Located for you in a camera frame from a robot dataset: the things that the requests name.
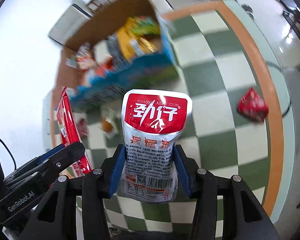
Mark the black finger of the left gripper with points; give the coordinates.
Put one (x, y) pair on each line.
(61, 157)

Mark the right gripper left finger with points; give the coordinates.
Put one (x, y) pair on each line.
(100, 183)

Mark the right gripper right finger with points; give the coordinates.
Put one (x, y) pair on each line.
(199, 184)

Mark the long red spicy strip packet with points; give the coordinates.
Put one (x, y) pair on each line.
(69, 132)

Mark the white red fish snack pouch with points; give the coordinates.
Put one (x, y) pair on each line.
(152, 121)

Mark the dark red snack packet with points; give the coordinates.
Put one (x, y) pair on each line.
(82, 128)

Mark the bread in clear wrapper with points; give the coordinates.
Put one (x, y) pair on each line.
(108, 123)

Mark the green checkered mat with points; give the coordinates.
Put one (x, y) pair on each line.
(220, 53)

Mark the small red triangular snack packet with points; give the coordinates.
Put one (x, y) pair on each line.
(252, 106)

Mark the cardboard box with blue print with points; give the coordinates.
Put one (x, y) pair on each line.
(93, 67)

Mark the yellow snack bag in box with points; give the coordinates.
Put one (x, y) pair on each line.
(138, 36)

